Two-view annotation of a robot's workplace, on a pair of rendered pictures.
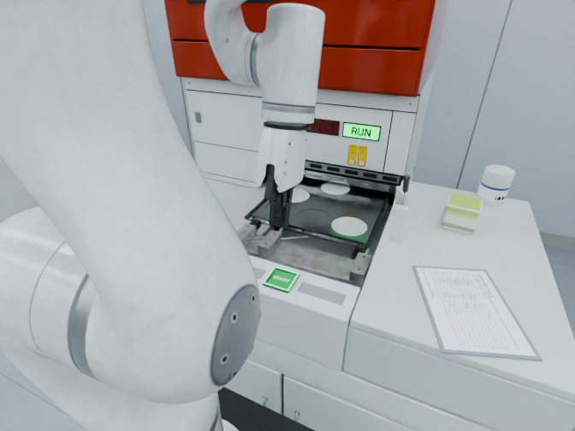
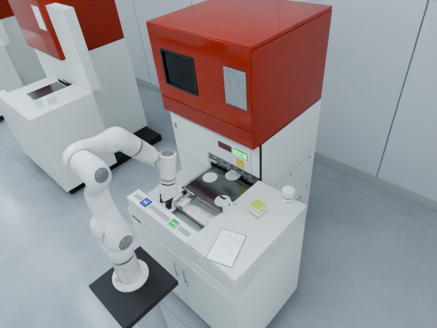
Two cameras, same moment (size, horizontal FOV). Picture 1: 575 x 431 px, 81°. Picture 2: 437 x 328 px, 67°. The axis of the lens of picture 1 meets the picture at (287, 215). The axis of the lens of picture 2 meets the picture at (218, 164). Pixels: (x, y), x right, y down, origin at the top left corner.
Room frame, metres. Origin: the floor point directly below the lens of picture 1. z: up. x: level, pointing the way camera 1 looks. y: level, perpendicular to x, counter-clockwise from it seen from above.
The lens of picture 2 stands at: (-0.53, -0.73, 2.38)
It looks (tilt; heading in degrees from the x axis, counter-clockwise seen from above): 39 degrees down; 23
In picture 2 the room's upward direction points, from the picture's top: 6 degrees counter-clockwise
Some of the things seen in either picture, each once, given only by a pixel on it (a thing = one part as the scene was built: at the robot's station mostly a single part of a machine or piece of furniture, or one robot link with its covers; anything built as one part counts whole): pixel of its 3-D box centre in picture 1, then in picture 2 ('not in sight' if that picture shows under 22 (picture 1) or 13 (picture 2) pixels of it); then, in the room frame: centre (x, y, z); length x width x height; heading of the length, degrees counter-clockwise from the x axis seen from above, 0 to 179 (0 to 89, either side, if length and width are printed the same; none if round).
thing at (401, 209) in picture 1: (401, 210); (227, 204); (0.66, -0.26, 1.03); 0.06 x 0.04 x 0.13; 156
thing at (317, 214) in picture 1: (325, 202); (221, 184); (0.94, -0.12, 0.90); 0.34 x 0.34 x 0.01; 66
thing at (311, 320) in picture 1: (230, 288); (162, 220); (0.56, 0.13, 0.89); 0.55 x 0.09 x 0.14; 66
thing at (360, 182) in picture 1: (331, 186); (231, 174); (1.06, -0.15, 0.89); 0.44 x 0.02 x 0.10; 66
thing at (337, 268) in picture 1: (297, 258); (194, 212); (0.70, -0.03, 0.87); 0.36 x 0.08 x 0.03; 66
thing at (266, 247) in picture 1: (269, 242); (185, 203); (0.73, 0.05, 0.89); 0.08 x 0.03 x 0.03; 156
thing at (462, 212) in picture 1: (461, 213); (257, 208); (0.70, -0.42, 1.00); 0.07 x 0.07 x 0.07; 61
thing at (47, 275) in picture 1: (111, 331); (111, 235); (0.21, 0.16, 1.17); 0.19 x 0.12 x 0.24; 69
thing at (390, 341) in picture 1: (453, 270); (249, 232); (0.62, -0.39, 0.89); 0.62 x 0.35 x 0.14; 156
